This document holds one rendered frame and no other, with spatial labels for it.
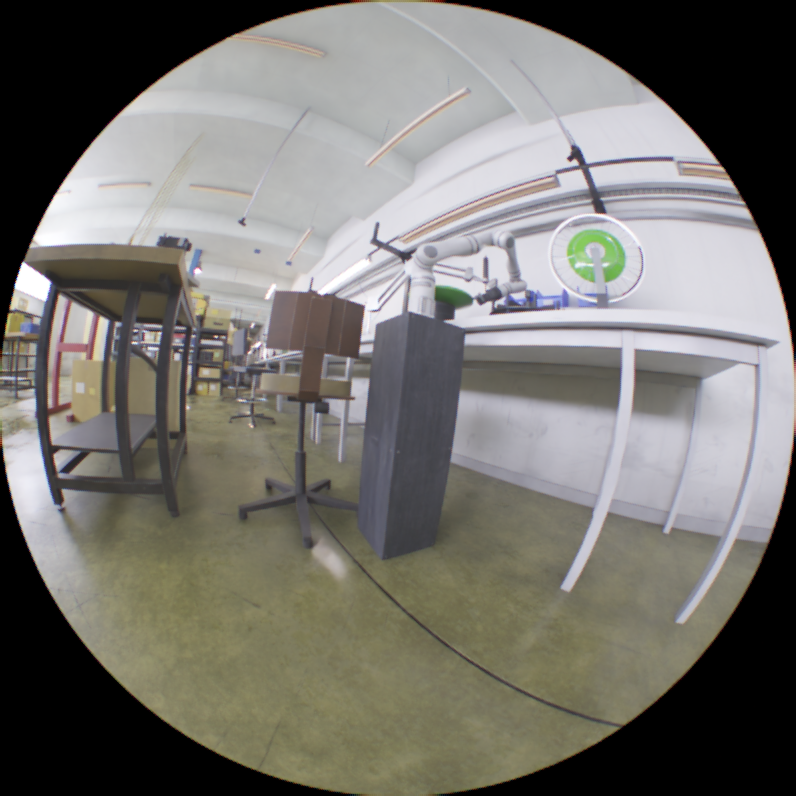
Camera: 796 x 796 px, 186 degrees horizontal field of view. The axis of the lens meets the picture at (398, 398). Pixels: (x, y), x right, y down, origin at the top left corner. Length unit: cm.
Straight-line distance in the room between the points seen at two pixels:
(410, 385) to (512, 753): 99
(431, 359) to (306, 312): 43
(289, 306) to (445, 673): 111
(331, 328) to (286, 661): 95
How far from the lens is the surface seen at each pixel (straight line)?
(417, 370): 74
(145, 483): 117
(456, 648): 74
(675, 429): 177
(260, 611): 78
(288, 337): 81
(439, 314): 110
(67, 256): 109
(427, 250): 96
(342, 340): 83
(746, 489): 98
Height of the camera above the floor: 63
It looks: 3 degrees down
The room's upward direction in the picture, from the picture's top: 6 degrees clockwise
